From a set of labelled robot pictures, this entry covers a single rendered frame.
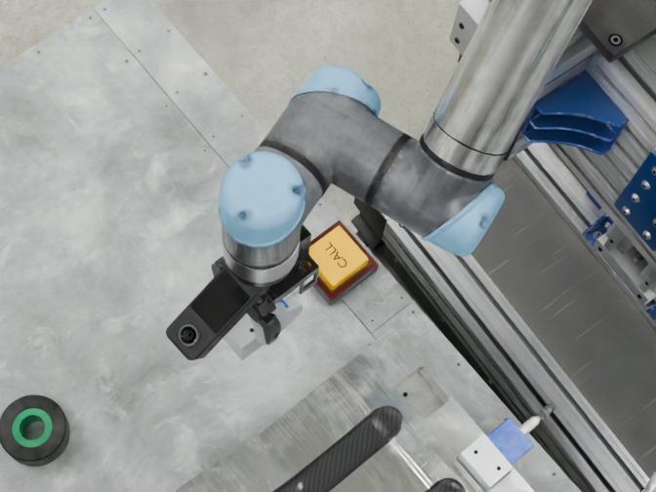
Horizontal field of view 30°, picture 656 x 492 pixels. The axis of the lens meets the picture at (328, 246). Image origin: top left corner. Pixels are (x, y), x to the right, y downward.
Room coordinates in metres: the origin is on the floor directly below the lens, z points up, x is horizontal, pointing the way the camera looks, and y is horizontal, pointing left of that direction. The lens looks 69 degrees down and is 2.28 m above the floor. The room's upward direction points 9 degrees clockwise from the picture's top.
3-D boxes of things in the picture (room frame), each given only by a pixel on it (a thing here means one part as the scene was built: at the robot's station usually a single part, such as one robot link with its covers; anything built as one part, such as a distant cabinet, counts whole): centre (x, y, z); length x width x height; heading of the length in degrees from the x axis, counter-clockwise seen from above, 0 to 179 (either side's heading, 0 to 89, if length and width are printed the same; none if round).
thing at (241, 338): (0.43, 0.05, 0.93); 0.13 x 0.05 x 0.05; 138
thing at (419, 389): (0.37, -0.14, 0.87); 0.05 x 0.05 x 0.04; 48
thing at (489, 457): (0.33, -0.25, 0.89); 0.13 x 0.05 x 0.05; 138
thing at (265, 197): (0.42, 0.06, 1.25); 0.09 x 0.08 x 0.11; 157
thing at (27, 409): (0.27, 0.31, 0.82); 0.08 x 0.08 x 0.04
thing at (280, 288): (0.42, 0.06, 1.09); 0.09 x 0.08 x 0.12; 138
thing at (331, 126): (0.50, 0.01, 1.25); 0.11 x 0.11 x 0.08; 67
